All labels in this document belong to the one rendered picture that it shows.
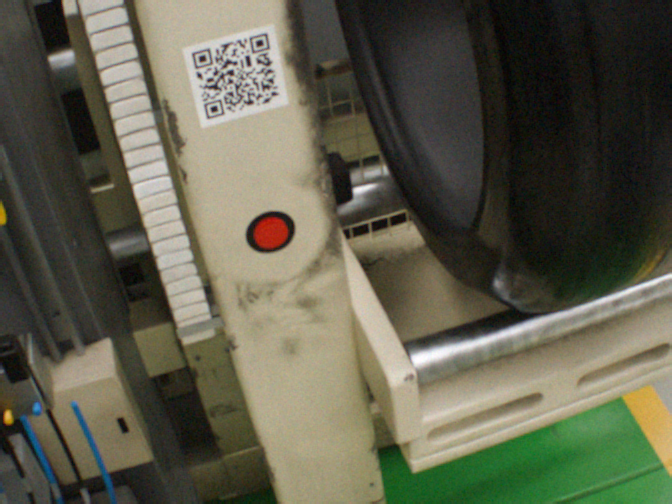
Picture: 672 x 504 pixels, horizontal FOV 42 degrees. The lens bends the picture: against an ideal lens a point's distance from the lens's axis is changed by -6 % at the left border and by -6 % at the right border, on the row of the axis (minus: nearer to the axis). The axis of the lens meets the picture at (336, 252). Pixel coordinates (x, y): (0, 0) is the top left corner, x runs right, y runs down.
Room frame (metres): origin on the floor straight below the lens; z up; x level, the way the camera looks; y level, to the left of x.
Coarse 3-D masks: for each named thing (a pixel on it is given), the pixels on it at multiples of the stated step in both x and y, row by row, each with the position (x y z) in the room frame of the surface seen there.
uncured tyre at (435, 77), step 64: (384, 0) 1.05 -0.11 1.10; (448, 0) 1.06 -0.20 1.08; (512, 0) 0.55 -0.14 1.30; (576, 0) 0.52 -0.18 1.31; (640, 0) 0.52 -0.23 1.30; (384, 64) 1.00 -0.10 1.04; (448, 64) 1.02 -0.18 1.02; (512, 64) 0.54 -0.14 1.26; (576, 64) 0.51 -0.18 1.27; (640, 64) 0.51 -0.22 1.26; (384, 128) 0.89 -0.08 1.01; (448, 128) 0.95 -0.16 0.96; (512, 128) 0.54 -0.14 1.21; (576, 128) 0.51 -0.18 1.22; (640, 128) 0.50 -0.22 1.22; (448, 192) 0.87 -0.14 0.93; (512, 192) 0.54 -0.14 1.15; (576, 192) 0.51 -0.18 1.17; (640, 192) 0.50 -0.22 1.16; (448, 256) 0.69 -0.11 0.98; (512, 256) 0.55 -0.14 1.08; (576, 256) 0.51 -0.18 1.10; (640, 256) 0.52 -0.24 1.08
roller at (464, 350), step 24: (648, 288) 0.66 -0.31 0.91; (504, 312) 0.66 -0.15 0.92; (528, 312) 0.65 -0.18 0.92; (552, 312) 0.65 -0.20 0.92; (576, 312) 0.64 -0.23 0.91; (600, 312) 0.64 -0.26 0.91; (624, 312) 0.65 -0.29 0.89; (432, 336) 0.64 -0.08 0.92; (456, 336) 0.63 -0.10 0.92; (480, 336) 0.63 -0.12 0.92; (504, 336) 0.63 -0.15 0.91; (528, 336) 0.63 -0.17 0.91; (552, 336) 0.63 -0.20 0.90; (432, 360) 0.62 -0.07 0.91; (456, 360) 0.62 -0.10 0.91; (480, 360) 0.62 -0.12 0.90
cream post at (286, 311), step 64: (192, 0) 0.66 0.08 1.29; (256, 0) 0.67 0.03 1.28; (192, 128) 0.66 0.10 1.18; (256, 128) 0.67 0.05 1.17; (320, 128) 0.68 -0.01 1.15; (192, 192) 0.66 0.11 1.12; (256, 192) 0.66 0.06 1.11; (320, 192) 0.67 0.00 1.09; (256, 256) 0.66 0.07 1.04; (320, 256) 0.67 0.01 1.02; (256, 320) 0.66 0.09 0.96; (320, 320) 0.67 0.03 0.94; (256, 384) 0.66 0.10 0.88; (320, 384) 0.67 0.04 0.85; (320, 448) 0.67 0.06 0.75
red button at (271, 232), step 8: (264, 224) 0.66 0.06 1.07; (272, 224) 0.66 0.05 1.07; (280, 224) 0.66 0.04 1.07; (256, 232) 0.66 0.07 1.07; (264, 232) 0.66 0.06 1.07; (272, 232) 0.66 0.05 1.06; (280, 232) 0.66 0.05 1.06; (256, 240) 0.66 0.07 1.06; (264, 240) 0.66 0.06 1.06; (272, 240) 0.66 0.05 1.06; (280, 240) 0.66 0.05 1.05
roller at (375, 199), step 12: (384, 180) 0.92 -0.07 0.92; (360, 192) 0.90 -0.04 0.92; (372, 192) 0.90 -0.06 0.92; (384, 192) 0.90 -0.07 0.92; (396, 192) 0.90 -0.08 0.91; (348, 204) 0.89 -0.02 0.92; (360, 204) 0.89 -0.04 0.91; (372, 204) 0.89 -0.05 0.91; (384, 204) 0.89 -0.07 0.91; (396, 204) 0.90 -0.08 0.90; (348, 216) 0.89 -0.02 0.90; (360, 216) 0.89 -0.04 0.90; (372, 216) 0.89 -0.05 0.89
